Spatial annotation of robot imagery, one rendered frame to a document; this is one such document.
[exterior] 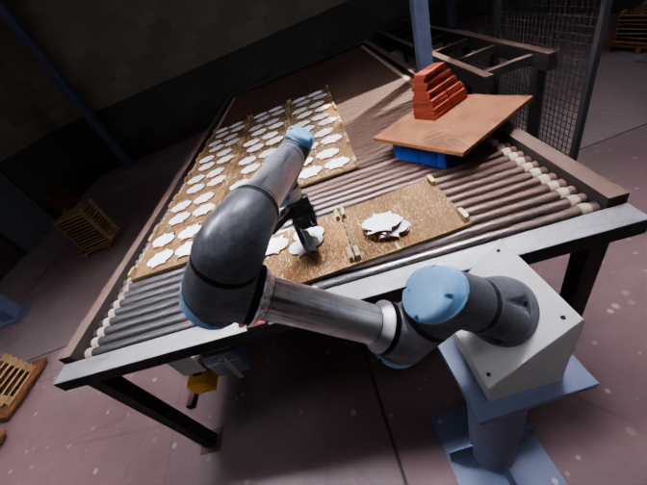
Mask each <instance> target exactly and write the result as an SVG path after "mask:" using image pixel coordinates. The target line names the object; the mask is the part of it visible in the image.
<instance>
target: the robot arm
mask: <svg viewBox="0 0 647 485"><path fill-rule="evenodd" d="M314 142H315V138H314V136H313V135H312V134H311V133H310V132H309V131H307V130H306V129H304V128H302V127H299V126H296V125H292V126H290V127H289V128H288V130H287V132H286V134H285V135H284V139H283V142H282V143H281V144H280V145H279V146H278V147H277V148H276V150H275V151H274V152H273V153H272V154H271V155H270V156H268V157H267V158H266V159H265V160H264V163H263V165H262V166H261V167H260V168H259V169H258V170H257V171H256V173H255V174H254V175H253V176H252V177H251V178H250V179H249V181H248V182H247V183H246V184H242V185H240V186H238V187H236V188H234V189H233V190H232V191H231V192H230V193H229V194H228V195H227V196H226V197H225V198H224V199H223V201H222V202H221V203H220V204H219V206H218V207H217V208H216V209H215V210H214V211H213V212H212V214H211V215H209V216H208V218H207V219H206V220H205V221H204V223H203V224H202V225H201V227H200V229H199V230H198V232H197V233H196V235H195V237H194V240H193V243H192V246H191V252H190V256H189V260H188V263H187V266H186V270H185V273H184V276H183V278H182V280H181V283H180V295H179V302H180V307H181V309H182V311H183V313H184V314H185V316H186V318H187V319H188V320H189V321H190V322H192V323H193V324H195V325H197V326H198V327H201V328H204V329H208V330H220V329H223V328H224V327H227V326H230V325H231V324H233V323H234V322H235V323H239V324H243V325H248V326H251V325H252V324H253V323H255V322H257V321H258V320H265V321H269V322H274V323H278V324H283V325H287V326H291V327H295V328H299V329H303V330H308V331H312V332H316V333H321V334H325V335H328V336H333V337H337V338H341V339H346V340H350V341H354V342H359V343H362V344H366V345H367V347H368V349H369V350H370V351H371V352H372V353H373V354H374V355H375V356H376V358H377V359H379V358H380V359H381V360H382V363H383V364H385V365H386V366H388V367H391V368H394V369H406V368H408V367H410V366H412V365H415V364H417V363H418V362H420V361H421V360H422V359H423V358H424V357H425V356H426V355H427V354H429V353H430V352H431V351H432V350H433V349H434V348H436V347H437V346H439V345H440V344H442V343H443V342H445V341H446V340H447V339H448V338H449V337H451V336H452V335H453V334H454V333H456V332H457V331H460V330H463V331H468V332H472V333H474V334H475V335H476V336H478V337H479V338H481V339H482V340H483V341H485V342H487V343H489V344H491V345H496V346H502V347H514V346H517V345H521V344H522V343H524V342H526V341H527V340H528V339H529V338H530V337H531V336H532V334H533V333H534V331H535V330H536V328H537V325H538V322H539V316H540V311H539V304H538V301H537V298H536V296H535V294H534V293H533V291H532V290H531V289H530V287H529V286H527V285H526V284H525V283H523V282H522V281H520V280H517V279H515V278H511V277H508V276H502V275H497V276H490V277H480V276H477V275H474V274H471V273H468V272H464V271H461V270H458V269H457V268H453V267H449V266H440V265H427V266H423V267H421V268H418V269H417V270H415V271H414V272H413V273H412V274H411V275H410V277H409V278H408V279H407V281H406V283H405V286H406V289H405V290H403V292H402V302H400V303H395V302H392V301H388V300H379V301H378V302H377V303H376V304H373V303H370V302H366V301H363V300H359V299H355V298H352V297H348V296H345V295H341V294H336V293H333V292H329V291H325V290H322V289H318V288H315V287H311V286H308V285H304V284H301V283H298V282H294V281H291V280H287V279H284V278H280V277H277V276H273V275H272V273H271V271H270V269H269V267H268V266H266V265H263V262H264V260H265V257H266V253H267V250H268V247H269V244H270V240H271V237H272V235H274V234H275V233H276V232H277V231H278V230H279V229H280V228H281V227H282V226H283V225H284V224H285V223H286V222H287V221H288V220H289V219H291V220H292V223H293V226H294V228H295V230H296V231H297V234H298V238H299V240H300V242H301V244H302V246H303V248H304V250H305V251H306V252H307V253H308V254H311V252H310V249H309V247H310V246H312V245H313V244H315V243H317V242H318V237H315V236H311V235H310V234H309V232H308V231H307V229H308V228H310V227H312V228H313V227H316V226H319V224H318V222H317V215H316V213H315V210H314V206H313V204H312V203H310V200H309V198H308V194H307V192H302V191H301V189H300V187H299V184H298V177H299V175H300V173H301V170H302V168H303V166H304V164H305V162H306V160H307V158H308V156H309V154H310V152H311V151H312V147H313V145H314ZM284 207H285V208H284ZM282 208H284V209H283V210H282V211H281V212H280V210H279V209H282ZM311 221H312V222H311ZM304 236H305V237H304Z"/></svg>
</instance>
